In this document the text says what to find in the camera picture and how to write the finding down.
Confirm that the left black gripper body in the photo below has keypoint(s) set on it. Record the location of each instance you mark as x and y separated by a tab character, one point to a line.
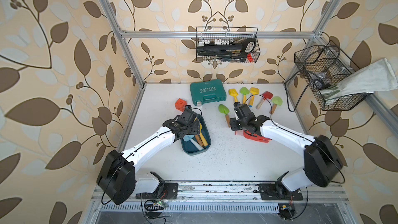
195	130

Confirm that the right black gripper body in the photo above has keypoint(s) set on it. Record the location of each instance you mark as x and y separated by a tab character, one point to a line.
236	124

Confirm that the teal storage box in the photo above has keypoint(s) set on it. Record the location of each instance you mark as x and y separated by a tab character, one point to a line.
193	146

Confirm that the green round shovel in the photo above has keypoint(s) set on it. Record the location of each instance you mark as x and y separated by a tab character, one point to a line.
224	110

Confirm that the green shovel orange handle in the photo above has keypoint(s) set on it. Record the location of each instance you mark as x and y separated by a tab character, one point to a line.
244	91

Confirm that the yellow shovel blue handle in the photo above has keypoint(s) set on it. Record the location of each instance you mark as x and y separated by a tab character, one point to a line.
234	94

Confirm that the yellow shovel wooden handle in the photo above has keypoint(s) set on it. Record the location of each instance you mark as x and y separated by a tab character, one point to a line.
254	91

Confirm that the red shovel wooden handle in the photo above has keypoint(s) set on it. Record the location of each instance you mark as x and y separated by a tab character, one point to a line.
265	96

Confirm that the green trowel wooden handle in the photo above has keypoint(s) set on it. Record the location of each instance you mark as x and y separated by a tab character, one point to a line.
276	101

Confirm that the yellow square shovel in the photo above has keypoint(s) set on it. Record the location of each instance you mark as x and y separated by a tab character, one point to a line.
201	139

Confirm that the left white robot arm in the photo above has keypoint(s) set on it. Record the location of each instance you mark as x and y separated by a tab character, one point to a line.
119	177

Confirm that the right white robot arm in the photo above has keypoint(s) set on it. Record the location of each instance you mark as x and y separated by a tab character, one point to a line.
321	161

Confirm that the light blue shovel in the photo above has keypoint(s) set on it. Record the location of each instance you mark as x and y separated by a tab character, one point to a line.
189	138

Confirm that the red work glove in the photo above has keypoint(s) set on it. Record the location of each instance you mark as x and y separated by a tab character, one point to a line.
252	137

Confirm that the red cube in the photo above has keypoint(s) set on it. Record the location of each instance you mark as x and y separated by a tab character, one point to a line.
180	105

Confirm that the green tool case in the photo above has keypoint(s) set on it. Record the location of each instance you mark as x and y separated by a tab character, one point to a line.
207	92

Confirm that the black handheld tool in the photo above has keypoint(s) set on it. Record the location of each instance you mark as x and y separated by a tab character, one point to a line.
242	48

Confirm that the white cloth bag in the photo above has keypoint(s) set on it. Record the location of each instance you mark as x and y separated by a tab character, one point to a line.
378	76

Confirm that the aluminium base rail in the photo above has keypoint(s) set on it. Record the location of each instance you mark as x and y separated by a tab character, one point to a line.
224	196

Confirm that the back wire basket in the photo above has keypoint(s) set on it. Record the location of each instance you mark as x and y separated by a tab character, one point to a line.
226	35

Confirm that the wire basket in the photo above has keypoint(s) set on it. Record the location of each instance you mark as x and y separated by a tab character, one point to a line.
322	68
226	35

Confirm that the right wire basket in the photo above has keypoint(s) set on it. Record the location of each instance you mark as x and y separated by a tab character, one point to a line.
322	68

